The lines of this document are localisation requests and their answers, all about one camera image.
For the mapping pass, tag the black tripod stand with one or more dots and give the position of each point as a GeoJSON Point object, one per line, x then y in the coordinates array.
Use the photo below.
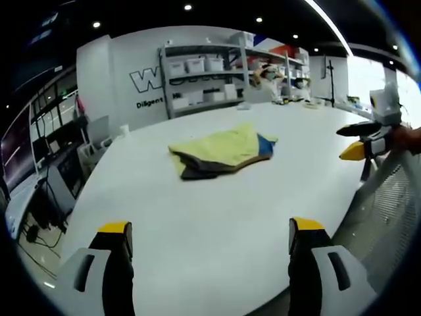
{"type": "Point", "coordinates": [331, 82]}

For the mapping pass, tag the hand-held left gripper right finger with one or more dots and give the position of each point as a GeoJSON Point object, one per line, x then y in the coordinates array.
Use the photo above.
{"type": "Point", "coordinates": [315, 263]}

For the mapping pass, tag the person's right hand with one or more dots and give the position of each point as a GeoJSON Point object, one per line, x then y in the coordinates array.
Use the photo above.
{"type": "Point", "coordinates": [406, 138]}

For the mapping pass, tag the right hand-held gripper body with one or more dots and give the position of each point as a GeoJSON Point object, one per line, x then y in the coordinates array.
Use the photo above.
{"type": "Point", "coordinates": [384, 108]}

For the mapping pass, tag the grey metal storage shelf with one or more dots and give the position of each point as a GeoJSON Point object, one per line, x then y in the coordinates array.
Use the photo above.
{"type": "Point", "coordinates": [230, 79]}

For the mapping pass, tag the white storage bin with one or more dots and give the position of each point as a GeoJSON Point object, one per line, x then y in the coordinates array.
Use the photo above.
{"type": "Point", "coordinates": [195, 65]}
{"type": "Point", "coordinates": [213, 63]}
{"type": "Point", "coordinates": [176, 67]}

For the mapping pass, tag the perforated metal panel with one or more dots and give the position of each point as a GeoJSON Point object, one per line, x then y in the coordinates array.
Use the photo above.
{"type": "Point", "coordinates": [385, 210]}

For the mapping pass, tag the dark monitor screen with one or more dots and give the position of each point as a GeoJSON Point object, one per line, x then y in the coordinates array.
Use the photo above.
{"type": "Point", "coordinates": [16, 148]}

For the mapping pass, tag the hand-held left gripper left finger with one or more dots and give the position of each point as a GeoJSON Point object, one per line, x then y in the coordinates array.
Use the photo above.
{"type": "Point", "coordinates": [98, 263]}

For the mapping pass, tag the yellow blue grey garment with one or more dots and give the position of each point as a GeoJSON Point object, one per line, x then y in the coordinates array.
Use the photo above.
{"type": "Point", "coordinates": [221, 151]}

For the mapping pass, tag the white office chair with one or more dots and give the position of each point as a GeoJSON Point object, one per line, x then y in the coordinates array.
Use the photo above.
{"type": "Point", "coordinates": [97, 133]}

